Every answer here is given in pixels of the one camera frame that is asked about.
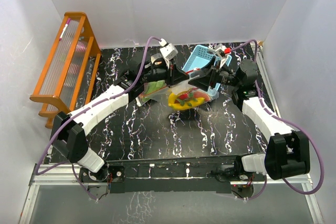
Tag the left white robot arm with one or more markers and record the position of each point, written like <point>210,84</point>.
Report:
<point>70,130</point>

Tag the clear zip bag red slider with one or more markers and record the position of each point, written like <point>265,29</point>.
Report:
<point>184,86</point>

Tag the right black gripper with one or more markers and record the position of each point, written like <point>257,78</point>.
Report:
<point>207,80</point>

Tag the light blue plastic basket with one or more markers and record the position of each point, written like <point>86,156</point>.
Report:
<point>199,58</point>

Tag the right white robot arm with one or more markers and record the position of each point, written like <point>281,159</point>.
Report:
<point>287,152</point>

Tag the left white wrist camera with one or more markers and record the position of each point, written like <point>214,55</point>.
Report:
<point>167,50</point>

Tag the yellow fake banana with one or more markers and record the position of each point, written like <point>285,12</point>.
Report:
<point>178,107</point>

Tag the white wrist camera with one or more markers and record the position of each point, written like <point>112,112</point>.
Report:
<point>167,50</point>
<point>223,56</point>

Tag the clear bag with green leaf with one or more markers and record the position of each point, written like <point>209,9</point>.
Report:
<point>157,91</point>

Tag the pink white marker pen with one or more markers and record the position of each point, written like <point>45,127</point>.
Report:
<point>64,28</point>

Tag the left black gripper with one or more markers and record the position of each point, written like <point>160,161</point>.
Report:
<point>174,75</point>

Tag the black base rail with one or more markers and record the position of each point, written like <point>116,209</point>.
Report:
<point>208,173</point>

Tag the orange wooden rack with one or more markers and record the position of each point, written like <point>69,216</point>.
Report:
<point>67,79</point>

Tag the fake cherry tomato vine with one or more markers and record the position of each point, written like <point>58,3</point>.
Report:
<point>186,97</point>

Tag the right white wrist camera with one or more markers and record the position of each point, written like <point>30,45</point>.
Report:
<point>223,56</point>

